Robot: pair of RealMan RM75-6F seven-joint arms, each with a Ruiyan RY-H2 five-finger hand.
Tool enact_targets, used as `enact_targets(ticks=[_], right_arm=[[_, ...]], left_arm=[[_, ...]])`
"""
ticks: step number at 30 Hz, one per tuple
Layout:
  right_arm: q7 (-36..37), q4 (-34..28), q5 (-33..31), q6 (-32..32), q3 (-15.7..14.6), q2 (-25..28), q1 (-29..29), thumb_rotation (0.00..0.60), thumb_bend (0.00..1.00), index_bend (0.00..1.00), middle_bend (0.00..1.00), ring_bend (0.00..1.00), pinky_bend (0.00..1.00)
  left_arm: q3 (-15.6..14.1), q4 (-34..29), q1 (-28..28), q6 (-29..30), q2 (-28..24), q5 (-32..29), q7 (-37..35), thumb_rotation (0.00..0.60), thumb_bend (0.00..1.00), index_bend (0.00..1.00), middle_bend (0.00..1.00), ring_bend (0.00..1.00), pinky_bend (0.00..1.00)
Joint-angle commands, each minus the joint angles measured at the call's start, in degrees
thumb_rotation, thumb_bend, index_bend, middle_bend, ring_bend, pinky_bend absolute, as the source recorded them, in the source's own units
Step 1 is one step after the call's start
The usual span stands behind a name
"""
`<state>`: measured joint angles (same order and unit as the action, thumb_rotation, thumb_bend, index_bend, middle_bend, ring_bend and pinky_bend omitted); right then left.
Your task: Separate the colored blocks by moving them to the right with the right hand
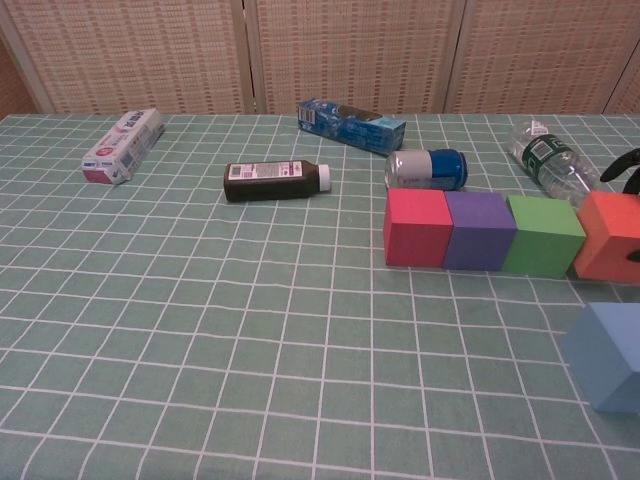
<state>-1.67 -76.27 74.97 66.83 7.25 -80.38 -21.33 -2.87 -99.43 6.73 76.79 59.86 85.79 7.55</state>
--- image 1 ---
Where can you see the light blue foam cube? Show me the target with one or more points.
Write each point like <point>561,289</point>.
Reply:
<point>607,355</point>

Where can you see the green foam cube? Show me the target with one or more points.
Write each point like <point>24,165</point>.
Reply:
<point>542,240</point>

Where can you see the pink white toothpaste box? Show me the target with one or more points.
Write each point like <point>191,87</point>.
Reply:
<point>125,145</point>

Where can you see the clear water bottle green label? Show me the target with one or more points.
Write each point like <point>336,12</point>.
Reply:
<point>550,160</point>

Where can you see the woven bamboo folding screen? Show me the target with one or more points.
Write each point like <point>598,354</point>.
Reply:
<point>350,50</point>

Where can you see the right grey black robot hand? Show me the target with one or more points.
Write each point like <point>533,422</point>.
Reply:
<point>622,167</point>

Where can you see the pink foam cube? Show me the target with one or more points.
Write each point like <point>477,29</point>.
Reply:
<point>415,230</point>

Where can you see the blue cookie box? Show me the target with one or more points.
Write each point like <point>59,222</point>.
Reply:
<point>350,127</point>

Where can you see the purple foam cube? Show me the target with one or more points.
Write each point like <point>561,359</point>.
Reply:
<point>477,235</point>

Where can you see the brown medicine bottle white cap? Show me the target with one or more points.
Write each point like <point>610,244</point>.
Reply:
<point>270,182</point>

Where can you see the green checked tablecloth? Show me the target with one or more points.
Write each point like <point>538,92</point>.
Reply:
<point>225,325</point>

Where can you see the blue silver drink can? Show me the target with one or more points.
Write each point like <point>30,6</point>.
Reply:
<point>425,167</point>

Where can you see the orange foam cube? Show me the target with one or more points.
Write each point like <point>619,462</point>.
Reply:
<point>607,235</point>

